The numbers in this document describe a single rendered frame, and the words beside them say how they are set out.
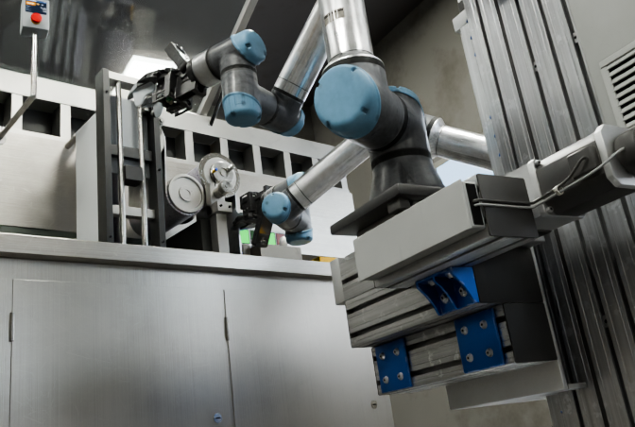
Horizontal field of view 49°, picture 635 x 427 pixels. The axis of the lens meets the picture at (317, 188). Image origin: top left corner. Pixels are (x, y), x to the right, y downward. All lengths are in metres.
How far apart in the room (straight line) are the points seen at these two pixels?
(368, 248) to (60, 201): 1.37
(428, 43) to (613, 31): 4.28
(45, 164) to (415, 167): 1.35
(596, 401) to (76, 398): 0.96
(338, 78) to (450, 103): 3.89
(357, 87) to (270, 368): 0.82
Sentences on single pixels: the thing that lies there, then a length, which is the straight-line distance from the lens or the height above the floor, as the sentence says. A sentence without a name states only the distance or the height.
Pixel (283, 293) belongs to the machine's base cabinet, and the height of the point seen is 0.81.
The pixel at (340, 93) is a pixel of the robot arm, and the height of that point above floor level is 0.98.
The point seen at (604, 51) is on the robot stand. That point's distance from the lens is 1.16.
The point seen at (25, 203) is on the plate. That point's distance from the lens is 2.24.
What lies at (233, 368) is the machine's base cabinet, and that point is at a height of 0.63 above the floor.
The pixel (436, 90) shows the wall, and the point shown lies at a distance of 5.23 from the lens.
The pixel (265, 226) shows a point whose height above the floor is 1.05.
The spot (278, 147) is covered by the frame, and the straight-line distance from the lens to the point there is 2.84.
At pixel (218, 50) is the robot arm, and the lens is 1.49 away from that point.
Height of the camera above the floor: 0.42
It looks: 21 degrees up
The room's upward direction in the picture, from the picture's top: 8 degrees counter-clockwise
